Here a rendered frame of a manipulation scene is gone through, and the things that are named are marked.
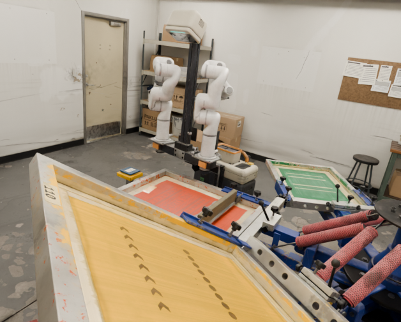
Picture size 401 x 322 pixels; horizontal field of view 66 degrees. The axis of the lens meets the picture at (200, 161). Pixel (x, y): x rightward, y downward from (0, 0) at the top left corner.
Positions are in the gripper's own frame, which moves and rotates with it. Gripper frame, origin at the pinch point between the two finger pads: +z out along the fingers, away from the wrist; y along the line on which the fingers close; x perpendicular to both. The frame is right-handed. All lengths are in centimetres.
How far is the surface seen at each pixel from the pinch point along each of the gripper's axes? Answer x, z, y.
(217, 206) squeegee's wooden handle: -79, -88, -13
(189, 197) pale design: -80, -58, -20
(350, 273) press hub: -91, -136, 34
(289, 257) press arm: -95, -111, 21
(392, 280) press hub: -88, -148, 43
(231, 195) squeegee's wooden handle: -72, -77, -2
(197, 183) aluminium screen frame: -71, -46, -14
